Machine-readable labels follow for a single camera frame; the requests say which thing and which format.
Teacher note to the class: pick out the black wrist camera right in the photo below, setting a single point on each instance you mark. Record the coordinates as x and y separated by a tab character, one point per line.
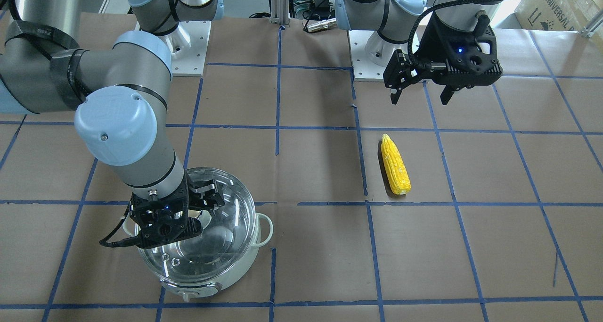
163	221

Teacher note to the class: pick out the glass pot lid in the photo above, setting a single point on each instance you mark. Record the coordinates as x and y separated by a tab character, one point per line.
218	248

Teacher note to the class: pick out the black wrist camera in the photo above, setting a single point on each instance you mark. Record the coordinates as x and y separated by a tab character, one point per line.
163	221
470	58

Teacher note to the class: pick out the silver cable connector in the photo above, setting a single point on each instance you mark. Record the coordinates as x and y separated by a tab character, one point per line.
321	26

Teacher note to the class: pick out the black power adapter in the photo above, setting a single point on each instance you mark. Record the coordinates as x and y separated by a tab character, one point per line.
320	5

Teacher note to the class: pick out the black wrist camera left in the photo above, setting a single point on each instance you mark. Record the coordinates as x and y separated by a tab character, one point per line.
470	58

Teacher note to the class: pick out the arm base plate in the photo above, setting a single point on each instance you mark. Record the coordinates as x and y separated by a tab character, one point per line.
370	54
188	43

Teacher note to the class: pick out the aluminium frame post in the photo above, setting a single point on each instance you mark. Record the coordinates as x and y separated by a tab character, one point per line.
280	12

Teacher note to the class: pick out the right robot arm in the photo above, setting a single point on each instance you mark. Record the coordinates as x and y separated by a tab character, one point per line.
119	95

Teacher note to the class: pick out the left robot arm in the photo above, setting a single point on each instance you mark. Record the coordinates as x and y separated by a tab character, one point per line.
404	21

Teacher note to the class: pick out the yellow corn cob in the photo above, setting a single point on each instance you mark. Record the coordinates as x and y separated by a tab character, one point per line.
396	173

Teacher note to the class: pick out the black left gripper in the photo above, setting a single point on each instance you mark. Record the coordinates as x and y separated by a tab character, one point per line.
430	45

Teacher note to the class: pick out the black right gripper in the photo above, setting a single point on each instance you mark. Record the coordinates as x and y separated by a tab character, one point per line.
183	193

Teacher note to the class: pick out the pale green cooking pot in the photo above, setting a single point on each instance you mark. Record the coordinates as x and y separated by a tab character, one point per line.
228	278

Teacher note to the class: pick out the cardboard box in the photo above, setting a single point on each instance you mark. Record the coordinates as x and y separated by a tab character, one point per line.
556	15

